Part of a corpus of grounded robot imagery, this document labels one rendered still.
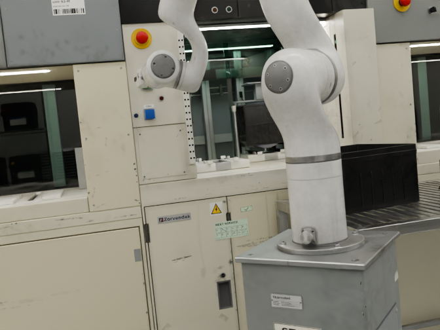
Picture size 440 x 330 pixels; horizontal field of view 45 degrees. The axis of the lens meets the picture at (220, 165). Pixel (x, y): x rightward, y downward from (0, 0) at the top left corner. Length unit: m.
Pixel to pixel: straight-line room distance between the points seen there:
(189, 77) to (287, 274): 0.58
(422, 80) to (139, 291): 1.64
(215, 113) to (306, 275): 1.75
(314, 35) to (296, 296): 0.55
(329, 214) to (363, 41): 0.97
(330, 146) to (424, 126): 1.59
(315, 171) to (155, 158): 0.79
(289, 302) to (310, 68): 0.47
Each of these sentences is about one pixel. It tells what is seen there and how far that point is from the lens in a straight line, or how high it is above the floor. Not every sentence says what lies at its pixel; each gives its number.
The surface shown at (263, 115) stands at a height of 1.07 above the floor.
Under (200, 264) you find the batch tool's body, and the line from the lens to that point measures 1.84.
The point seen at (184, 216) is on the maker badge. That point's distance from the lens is 1.80.
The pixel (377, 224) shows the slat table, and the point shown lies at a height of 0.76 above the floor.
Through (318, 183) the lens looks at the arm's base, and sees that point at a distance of 1.11.
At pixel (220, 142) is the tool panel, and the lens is 2.72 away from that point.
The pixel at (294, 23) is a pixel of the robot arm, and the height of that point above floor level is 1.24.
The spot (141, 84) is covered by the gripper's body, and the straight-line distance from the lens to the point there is 1.51.
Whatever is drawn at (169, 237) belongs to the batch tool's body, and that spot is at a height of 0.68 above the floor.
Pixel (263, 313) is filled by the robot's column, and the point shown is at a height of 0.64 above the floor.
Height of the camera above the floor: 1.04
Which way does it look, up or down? 4 degrees down
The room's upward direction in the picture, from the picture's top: 6 degrees counter-clockwise
